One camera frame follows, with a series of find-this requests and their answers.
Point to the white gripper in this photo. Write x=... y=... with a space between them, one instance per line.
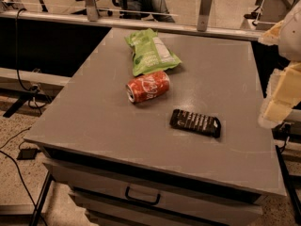
x=292 y=37

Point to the red coke can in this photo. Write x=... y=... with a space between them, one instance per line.
x=148 y=86

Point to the black snack bar wrapper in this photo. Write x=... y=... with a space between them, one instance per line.
x=196 y=123

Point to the green chip bag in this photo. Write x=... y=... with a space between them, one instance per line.
x=150 y=54

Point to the person on office chair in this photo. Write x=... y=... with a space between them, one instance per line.
x=157 y=8

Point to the grey drawer cabinet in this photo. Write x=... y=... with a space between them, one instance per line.
x=98 y=142

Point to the black power adapter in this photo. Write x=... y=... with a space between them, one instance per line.
x=27 y=154

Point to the metal guard rail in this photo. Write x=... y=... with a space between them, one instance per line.
x=181 y=29

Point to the black drawer handle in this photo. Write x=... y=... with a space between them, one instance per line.
x=145 y=199

